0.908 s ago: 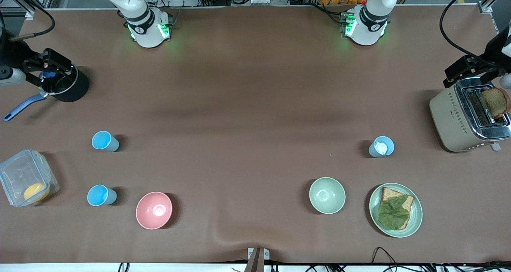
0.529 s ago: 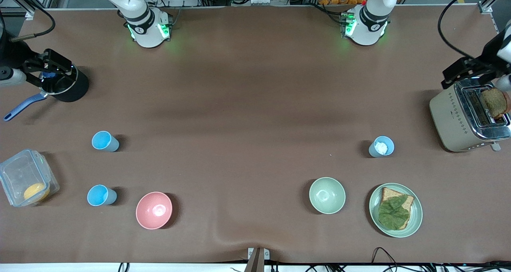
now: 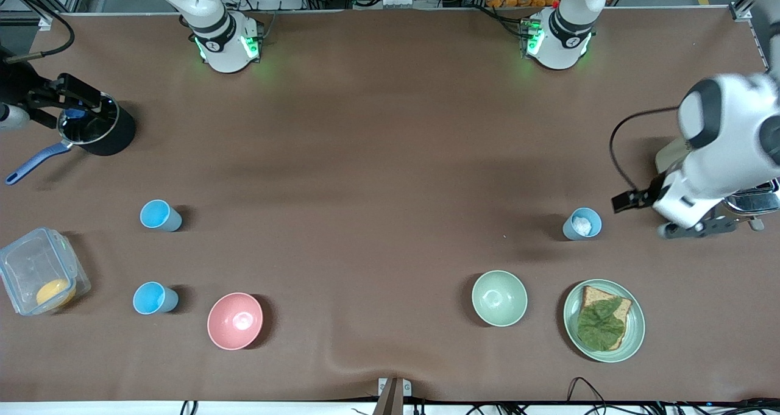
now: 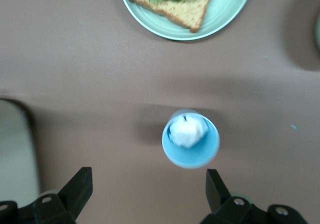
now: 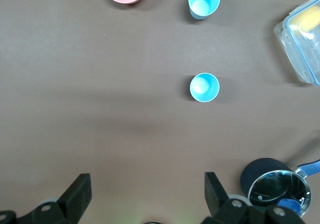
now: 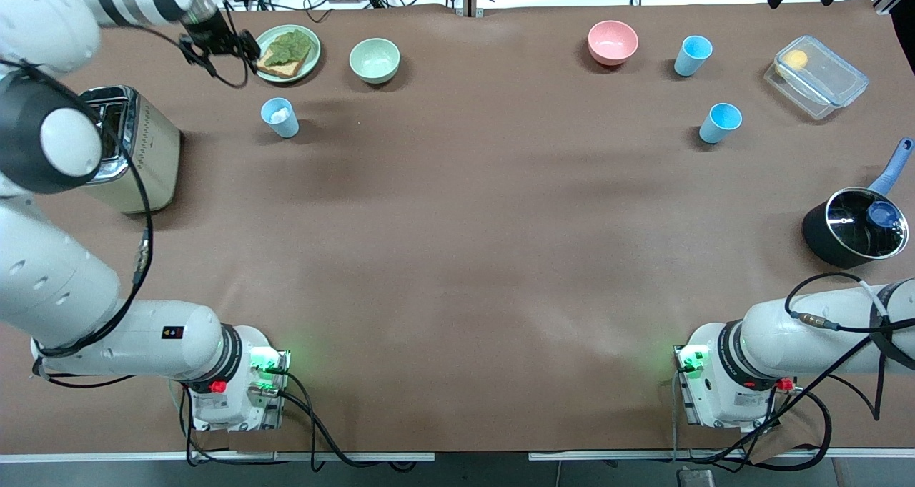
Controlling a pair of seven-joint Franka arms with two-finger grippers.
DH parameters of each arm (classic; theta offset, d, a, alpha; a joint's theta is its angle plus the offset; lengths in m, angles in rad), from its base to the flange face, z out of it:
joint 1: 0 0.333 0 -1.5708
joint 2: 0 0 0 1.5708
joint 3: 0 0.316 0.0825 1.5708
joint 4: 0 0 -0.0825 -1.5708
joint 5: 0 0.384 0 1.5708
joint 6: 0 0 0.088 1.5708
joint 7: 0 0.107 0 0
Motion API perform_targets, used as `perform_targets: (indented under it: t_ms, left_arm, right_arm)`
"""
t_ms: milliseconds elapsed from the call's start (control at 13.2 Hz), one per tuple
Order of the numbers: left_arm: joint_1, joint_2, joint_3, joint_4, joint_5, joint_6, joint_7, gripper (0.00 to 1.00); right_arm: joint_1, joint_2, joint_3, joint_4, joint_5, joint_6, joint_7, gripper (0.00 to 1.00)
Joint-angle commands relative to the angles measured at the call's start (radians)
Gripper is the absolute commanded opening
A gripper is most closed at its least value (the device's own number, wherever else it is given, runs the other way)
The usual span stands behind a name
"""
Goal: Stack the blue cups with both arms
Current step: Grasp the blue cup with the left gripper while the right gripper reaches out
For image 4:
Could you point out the beige and chrome toaster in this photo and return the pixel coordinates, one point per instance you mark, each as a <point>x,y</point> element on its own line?
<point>15,146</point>

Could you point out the pale green plate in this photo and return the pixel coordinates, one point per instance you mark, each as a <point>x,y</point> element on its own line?
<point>225,11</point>

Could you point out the crumpled white paper ball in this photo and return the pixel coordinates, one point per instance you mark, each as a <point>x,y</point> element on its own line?
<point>186,133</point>

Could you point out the blue cup holding white paper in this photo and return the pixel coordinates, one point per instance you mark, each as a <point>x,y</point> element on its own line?
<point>191,157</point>

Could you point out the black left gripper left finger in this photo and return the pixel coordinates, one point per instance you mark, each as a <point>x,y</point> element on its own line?
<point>75,194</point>

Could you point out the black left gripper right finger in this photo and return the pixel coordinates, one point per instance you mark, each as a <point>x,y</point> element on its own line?
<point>220,204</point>

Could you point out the brown toast slice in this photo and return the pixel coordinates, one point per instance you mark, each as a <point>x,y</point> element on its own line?
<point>185,14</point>

